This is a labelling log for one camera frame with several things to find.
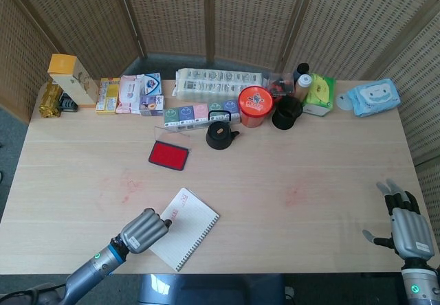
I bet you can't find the blue white carton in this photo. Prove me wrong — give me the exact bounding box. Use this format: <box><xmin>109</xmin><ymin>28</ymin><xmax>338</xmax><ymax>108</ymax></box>
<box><xmin>142</xmin><ymin>72</ymin><xmax>162</xmax><ymax>97</ymax></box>

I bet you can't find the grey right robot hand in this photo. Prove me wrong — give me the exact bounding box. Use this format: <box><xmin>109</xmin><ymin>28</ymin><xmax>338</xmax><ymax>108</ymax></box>
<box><xmin>362</xmin><ymin>178</ymin><xmax>436</xmax><ymax>261</ymax></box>

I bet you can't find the black teapot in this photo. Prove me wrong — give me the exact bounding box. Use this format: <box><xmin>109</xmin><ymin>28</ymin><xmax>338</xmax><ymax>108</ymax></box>
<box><xmin>205</xmin><ymin>110</ymin><xmax>241</xmax><ymax>151</ymax></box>

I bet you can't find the dark bottle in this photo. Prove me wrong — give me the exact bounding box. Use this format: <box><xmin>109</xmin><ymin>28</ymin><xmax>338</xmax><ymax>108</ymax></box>
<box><xmin>292</xmin><ymin>63</ymin><xmax>311</xmax><ymax>82</ymax></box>

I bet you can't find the light blue wipes pack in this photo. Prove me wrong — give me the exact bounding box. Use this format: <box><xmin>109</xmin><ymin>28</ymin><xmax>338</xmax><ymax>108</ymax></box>
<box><xmin>346</xmin><ymin>78</ymin><xmax>402</xmax><ymax>117</ymax></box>

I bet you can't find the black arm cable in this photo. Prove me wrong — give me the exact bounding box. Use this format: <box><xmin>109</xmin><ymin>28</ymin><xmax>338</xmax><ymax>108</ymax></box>
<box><xmin>0</xmin><ymin>282</ymin><xmax>69</xmax><ymax>302</ymax></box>

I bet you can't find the large clear-wrapped tissue pack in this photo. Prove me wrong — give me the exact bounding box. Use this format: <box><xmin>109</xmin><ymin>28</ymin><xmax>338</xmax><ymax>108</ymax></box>
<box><xmin>171</xmin><ymin>67</ymin><xmax>269</xmax><ymax>102</ymax></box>

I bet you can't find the pink wet wipes pack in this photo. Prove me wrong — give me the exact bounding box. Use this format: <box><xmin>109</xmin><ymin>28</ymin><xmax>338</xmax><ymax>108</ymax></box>
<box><xmin>115</xmin><ymin>74</ymin><xmax>146</xmax><ymax>115</ymax></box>

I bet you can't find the yellow flat box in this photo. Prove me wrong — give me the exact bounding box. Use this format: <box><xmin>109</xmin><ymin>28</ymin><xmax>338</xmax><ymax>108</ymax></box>
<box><xmin>95</xmin><ymin>77</ymin><xmax>121</xmax><ymax>115</ymax></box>

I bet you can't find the dark robot torso base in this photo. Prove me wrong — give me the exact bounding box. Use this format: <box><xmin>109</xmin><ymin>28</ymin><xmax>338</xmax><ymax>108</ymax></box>
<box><xmin>136</xmin><ymin>273</ymin><xmax>288</xmax><ymax>305</ymax></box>

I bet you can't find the tall cream orange-topped box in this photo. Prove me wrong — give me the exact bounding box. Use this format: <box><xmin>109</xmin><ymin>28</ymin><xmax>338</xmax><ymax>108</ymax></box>
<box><xmin>47</xmin><ymin>54</ymin><xmax>100</xmax><ymax>109</ymax></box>

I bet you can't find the white spiral lined notebook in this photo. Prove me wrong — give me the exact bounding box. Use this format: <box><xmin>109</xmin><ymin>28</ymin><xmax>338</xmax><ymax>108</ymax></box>
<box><xmin>148</xmin><ymin>187</ymin><xmax>221</xmax><ymax>272</ymax></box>

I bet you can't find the small purple box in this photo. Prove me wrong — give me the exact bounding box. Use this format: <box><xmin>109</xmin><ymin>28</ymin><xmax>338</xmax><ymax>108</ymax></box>
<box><xmin>139</xmin><ymin>94</ymin><xmax>165</xmax><ymax>117</ymax></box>

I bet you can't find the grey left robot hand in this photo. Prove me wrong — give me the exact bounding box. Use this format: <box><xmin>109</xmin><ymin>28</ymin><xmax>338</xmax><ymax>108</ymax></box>
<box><xmin>118</xmin><ymin>207</ymin><xmax>174</xmax><ymax>254</ymax></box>

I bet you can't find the colourful pocket tissue multipack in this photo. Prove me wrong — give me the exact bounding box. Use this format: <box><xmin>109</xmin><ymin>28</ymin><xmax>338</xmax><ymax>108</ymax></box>
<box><xmin>162</xmin><ymin>99</ymin><xmax>241</xmax><ymax>129</ymax></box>

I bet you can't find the white-capped brown bottle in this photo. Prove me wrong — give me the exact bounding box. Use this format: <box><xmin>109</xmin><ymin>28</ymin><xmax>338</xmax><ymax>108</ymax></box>
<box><xmin>295</xmin><ymin>74</ymin><xmax>313</xmax><ymax>103</ymax></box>

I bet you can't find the woven folding screen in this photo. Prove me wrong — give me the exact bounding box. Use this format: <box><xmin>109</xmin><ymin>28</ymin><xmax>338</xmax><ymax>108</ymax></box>
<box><xmin>0</xmin><ymin>0</ymin><xmax>440</xmax><ymax>216</ymax></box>

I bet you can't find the red ink pad clear lid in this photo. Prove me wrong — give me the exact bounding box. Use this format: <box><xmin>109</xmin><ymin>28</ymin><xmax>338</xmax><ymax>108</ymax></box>
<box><xmin>148</xmin><ymin>125</ymin><xmax>192</xmax><ymax>172</ymax></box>

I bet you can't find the clear plastic food box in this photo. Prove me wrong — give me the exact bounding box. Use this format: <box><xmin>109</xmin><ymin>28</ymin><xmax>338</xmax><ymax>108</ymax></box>
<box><xmin>266</xmin><ymin>71</ymin><xmax>296</xmax><ymax>98</ymax></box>

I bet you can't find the black mesh pen cup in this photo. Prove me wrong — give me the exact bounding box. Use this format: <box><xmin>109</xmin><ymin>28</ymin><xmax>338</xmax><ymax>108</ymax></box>
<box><xmin>272</xmin><ymin>96</ymin><xmax>304</xmax><ymax>131</ymax></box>

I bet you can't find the green tissue pack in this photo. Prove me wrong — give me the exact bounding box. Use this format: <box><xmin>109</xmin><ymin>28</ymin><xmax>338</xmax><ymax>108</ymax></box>
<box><xmin>301</xmin><ymin>73</ymin><xmax>337</xmax><ymax>117</ymax></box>

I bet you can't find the orange lidded tub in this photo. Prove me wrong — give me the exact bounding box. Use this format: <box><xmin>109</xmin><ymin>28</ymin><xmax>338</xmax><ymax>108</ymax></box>
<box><xmin>238</xmin><ymin>85</ymin><xmax>275</xmax><ymax>128</ymax></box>

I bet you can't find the gold foil package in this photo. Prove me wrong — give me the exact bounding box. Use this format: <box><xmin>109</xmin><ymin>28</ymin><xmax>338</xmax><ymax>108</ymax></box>
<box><xmin>38</xmin><ymin>81</ymin><xmax>65</xmax><ymax>119</ymax></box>

